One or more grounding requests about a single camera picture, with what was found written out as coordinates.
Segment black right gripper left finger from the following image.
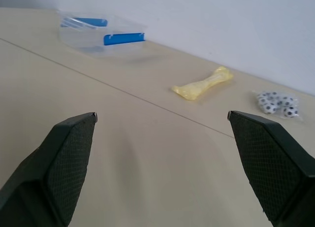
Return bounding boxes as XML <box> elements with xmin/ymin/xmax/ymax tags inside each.
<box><xmin>0</xmin><ymin>111</ymin><xmax>98</xmax><ymax>227</ymax></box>

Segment yellow bone-shaped toy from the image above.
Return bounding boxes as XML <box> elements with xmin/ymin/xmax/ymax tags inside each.
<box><xmin>171</xmin><ymin>66</ymin><xmax>234</xmax><ymax>102</ymax></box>

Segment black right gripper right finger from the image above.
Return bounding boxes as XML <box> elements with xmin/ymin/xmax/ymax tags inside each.
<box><xmin>227</xmin><ymin>110</ymin><xmax>315</xmax><ymax>227</ymax></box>

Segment bag of small soccer balls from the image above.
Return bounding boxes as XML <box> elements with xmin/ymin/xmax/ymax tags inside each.
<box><xmin>252</xmin><ymin>90</ymin><xmax>302</xmax><ymax>121</ymax></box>

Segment clear plastic box blue clips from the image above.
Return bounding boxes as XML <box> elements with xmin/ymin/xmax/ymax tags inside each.
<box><xmin>57</xmin><ymin>11</ymin><xmax>149</xmax><ymax>58</ymax></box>

